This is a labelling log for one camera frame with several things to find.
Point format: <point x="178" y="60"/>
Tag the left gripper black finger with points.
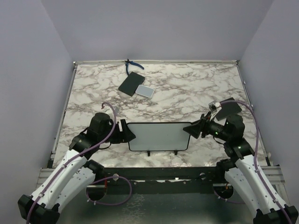
<point x="125" y="129"/>
<point x="127" y="136"/>

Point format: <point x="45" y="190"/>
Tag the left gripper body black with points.
<point x="116" y="136"/>

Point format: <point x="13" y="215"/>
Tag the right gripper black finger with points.
<point x="195" y="131"/>
<point x="196" y="126"/>

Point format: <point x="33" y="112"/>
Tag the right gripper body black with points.
<point x="208" y="129"/>

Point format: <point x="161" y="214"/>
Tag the small whiteboard black frame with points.
<point x="159" y="136"/>

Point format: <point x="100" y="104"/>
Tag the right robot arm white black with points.
<point x="243" y="172"/>

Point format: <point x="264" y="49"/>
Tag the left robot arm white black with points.
<point x="75" y="171"/>

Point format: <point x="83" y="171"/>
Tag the black eraser block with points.
<point x="228" y="109"/>

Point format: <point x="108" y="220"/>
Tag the small white square device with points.
<point x="144" y="91"/>

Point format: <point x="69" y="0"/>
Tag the black rectangular box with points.
<point x="131" y="83"/>

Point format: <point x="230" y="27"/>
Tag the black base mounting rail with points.
<point x="170" y="180"/>

